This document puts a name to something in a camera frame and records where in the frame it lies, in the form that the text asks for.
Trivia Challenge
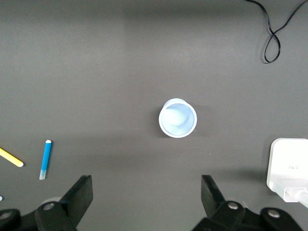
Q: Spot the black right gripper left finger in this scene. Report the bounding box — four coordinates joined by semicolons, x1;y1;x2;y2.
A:
35;175;94;231

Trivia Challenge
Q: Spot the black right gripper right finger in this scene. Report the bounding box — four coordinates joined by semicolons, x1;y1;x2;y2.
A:
192;175;248;231

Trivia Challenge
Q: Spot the blue marker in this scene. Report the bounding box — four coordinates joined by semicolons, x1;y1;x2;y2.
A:
39;140;52;180

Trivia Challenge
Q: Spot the yellow marker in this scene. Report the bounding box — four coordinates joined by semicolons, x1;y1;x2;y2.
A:
0;147;25;168

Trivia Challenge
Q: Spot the white power adapter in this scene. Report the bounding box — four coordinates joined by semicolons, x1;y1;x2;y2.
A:
266;138;308;204

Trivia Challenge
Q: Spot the light blue plastic cup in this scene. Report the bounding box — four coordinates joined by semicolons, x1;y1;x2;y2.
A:
158;98;198;138

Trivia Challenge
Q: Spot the white cable with plug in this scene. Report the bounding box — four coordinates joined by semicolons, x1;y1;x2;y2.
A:
283;186;308;209

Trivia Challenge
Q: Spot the black cable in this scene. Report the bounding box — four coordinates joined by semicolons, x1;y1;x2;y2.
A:
244;0;308;64

